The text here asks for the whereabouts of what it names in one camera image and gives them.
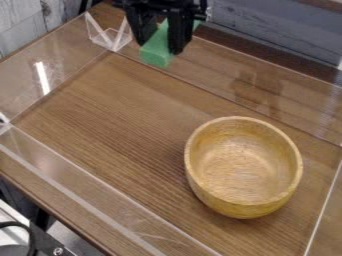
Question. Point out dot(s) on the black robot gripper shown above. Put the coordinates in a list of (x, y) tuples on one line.
[(183, 11)]

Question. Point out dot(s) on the green rectangular block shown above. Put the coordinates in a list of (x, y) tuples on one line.
[(154, 52)]

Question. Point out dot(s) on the brown wooden bowl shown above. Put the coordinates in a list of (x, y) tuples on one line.
[(243, 166)]

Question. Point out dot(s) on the clear acrylic corner bracket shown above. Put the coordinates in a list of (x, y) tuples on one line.
[(110, 38)]

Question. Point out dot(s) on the clear acrylic tray wall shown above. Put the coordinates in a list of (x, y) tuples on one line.
[(87, 190)]

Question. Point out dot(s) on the black metal base plate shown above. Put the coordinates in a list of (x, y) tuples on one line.
[(59, 241)]

